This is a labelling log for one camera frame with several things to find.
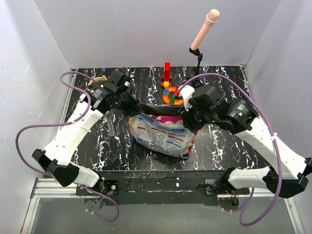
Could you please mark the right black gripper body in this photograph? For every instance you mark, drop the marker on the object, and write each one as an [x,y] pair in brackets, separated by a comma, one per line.
[195,119]

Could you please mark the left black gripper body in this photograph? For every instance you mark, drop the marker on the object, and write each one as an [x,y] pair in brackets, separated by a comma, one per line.
[126,104]

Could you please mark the translucent plastic food scoop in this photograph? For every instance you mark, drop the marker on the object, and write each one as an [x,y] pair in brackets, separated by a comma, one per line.
[108,119]

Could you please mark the pink pet food bag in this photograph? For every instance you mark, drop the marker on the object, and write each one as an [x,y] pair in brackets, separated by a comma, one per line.
[160,128]

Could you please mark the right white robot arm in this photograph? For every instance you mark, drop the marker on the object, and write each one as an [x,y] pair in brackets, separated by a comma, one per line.
[286,173]

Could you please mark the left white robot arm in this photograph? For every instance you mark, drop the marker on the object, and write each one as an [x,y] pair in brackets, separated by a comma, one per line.
[94,103]

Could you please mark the upper yellow pet bowl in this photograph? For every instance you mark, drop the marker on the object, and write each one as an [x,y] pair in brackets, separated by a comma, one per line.
[97,79]

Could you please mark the colourful toy block track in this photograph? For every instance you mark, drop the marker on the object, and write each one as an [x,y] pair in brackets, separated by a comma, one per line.
[169,97]

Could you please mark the red toy block tower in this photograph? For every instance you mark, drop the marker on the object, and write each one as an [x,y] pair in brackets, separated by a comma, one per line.
[166,77]

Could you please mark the black microphone stand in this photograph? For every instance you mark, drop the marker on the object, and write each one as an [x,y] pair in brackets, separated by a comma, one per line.
[196,82]

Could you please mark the pink microphone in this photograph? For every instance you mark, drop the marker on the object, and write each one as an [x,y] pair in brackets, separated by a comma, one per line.
[211,18]

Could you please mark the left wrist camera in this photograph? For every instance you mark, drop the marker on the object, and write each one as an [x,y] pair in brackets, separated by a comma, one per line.
[120,82]

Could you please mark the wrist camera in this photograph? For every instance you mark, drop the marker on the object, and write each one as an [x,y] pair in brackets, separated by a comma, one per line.
[201,98]
[120,82]

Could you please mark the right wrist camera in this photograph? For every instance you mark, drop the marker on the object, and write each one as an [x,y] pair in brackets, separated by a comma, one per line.
[201,98]

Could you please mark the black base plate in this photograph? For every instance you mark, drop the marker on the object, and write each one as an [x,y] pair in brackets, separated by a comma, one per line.
[161,187]

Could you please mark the aluminium frame rail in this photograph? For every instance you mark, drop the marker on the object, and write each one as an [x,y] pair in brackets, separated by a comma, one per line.
[285,176]

